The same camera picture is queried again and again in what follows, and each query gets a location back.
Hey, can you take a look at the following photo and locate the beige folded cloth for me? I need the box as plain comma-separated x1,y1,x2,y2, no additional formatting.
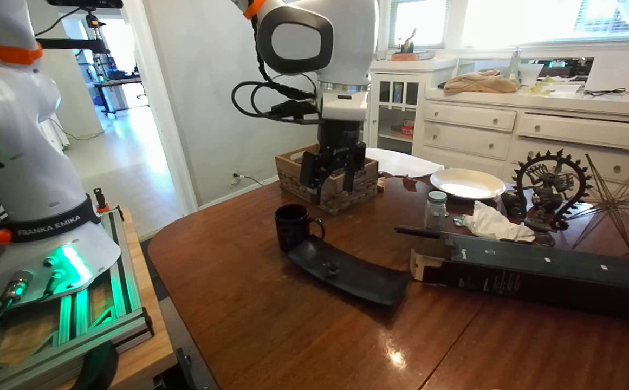
444,69,519,94

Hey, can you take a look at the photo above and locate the black mug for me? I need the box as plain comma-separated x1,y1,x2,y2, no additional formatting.
274,204,326,254

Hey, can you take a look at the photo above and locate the white dresser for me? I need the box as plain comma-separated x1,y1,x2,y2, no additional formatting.
412,87,629,187

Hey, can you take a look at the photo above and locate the white board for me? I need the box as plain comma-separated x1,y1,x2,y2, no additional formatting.
584,50,629,93

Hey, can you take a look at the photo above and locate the desk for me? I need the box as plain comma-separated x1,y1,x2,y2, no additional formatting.
91,76,146,116

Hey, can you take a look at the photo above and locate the crumpled white cloth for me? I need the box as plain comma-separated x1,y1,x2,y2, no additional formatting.
463,200,536,243

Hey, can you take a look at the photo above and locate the wicker basket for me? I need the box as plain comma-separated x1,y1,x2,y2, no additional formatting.
275,143,380,216

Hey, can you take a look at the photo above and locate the bronze dancing figure statue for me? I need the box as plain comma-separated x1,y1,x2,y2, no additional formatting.
511,149,593,248

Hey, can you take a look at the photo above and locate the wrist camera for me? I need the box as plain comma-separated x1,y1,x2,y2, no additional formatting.
269,93,369,123

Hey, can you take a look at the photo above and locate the long black cardboard box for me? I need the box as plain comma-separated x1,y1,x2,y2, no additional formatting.
395,225,629,326

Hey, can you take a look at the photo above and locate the glass jar with lid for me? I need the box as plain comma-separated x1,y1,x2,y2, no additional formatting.
424,190,449,231

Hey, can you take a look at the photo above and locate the white paper sheet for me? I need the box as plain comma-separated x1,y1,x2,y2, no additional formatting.
365,147,445,178

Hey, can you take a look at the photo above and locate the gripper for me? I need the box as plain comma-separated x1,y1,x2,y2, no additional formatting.
299,120,368,206

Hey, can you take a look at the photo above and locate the white glass door cabinet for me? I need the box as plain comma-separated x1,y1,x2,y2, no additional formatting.
367,57,459,156

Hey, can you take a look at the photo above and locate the metal star ornament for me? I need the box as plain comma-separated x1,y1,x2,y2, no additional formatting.
566,154,629,254

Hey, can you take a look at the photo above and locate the camera on tripod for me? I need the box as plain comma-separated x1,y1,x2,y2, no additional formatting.
35,0,125,83

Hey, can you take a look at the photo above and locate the black cable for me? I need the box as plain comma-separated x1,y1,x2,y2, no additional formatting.
583,87,629,100

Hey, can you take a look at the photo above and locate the window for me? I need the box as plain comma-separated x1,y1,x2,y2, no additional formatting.
461,0,629,43
388,0,449,49

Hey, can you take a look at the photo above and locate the black tray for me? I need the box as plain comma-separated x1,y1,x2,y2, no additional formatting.
286,237,412,308

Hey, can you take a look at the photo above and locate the white plate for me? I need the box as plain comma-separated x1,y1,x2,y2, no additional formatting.
430,167,507,200

